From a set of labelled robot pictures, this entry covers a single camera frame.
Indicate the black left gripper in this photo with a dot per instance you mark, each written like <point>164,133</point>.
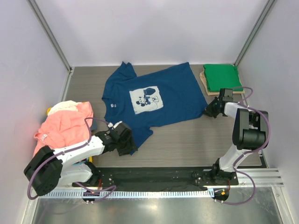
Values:
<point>130,145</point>

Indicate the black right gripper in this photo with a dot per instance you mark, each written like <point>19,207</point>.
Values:
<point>208,110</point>

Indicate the blue Mickey print t-shirt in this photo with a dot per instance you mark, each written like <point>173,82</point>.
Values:
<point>157,99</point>

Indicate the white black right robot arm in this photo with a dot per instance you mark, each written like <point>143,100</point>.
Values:
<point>251,133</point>

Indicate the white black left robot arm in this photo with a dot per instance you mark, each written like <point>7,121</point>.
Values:
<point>51,168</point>

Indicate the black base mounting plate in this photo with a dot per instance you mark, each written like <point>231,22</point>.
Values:
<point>160,179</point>

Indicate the folded green t-shirt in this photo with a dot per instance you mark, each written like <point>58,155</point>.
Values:
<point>222,78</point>

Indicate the folded beige t-shirt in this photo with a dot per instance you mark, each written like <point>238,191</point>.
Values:
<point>210,93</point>

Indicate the yellow plastic bin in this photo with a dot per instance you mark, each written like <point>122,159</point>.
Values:
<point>90,159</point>

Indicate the pink t-shirt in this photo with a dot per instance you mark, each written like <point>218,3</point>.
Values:
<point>65,128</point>

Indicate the cream white t-shirt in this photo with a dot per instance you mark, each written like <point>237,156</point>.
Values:
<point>63,106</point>

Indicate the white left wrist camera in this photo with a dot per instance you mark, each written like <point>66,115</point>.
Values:
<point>113,126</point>

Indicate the aluminium extrusion rail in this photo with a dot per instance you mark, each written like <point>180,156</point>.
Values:
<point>262,177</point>

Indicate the white slotted cable duct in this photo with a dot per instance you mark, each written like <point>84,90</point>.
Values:
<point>82,194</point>

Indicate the right aluminium frame post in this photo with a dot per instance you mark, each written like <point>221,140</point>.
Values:
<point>256,28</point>

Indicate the aluminium frame post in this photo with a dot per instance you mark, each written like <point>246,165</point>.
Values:
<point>40,17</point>
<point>256,28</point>

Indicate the left aluminium frame post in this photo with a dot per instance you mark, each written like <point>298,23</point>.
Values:
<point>40,17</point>

